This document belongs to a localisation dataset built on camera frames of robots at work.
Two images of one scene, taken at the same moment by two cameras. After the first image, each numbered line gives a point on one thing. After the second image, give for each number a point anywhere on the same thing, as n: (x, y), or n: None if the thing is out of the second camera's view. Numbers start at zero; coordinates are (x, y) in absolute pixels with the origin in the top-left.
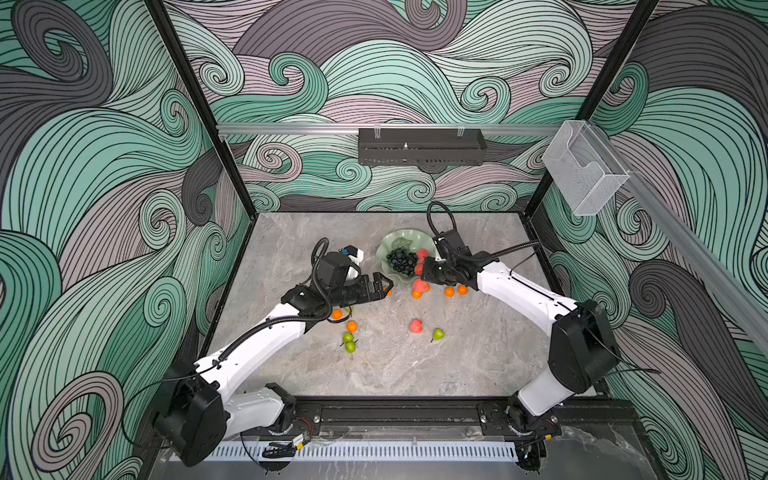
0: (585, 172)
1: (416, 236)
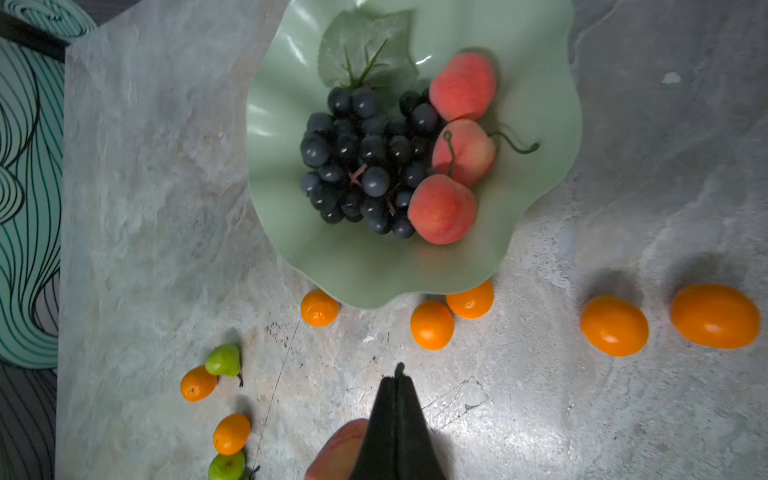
0: None
1: (526, 43)
